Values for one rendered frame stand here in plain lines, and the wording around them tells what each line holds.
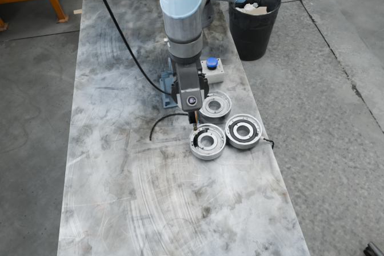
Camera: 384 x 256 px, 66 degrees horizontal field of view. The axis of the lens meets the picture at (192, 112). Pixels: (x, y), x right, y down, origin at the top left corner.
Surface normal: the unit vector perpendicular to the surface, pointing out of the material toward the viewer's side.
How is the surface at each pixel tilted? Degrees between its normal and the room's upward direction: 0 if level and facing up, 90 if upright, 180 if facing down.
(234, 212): 0
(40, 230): 0
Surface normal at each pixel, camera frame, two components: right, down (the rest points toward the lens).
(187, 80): 0.09, -0.14
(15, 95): -0.05, -0.58
